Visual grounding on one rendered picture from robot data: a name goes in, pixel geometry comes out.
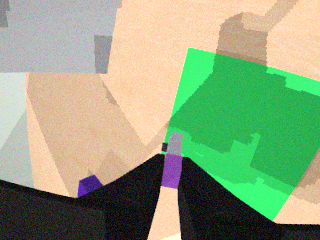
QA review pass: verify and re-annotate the light grey flat panel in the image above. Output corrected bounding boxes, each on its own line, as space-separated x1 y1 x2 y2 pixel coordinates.
0 0 120 75

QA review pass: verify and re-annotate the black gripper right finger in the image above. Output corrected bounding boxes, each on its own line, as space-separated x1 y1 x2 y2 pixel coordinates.
177 157 320 240

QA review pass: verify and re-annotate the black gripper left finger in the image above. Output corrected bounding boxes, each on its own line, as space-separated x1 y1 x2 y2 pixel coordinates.
0 153 165 240

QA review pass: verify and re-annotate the green square marked area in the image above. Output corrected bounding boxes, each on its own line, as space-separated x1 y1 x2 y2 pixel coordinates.
164 47 320 221

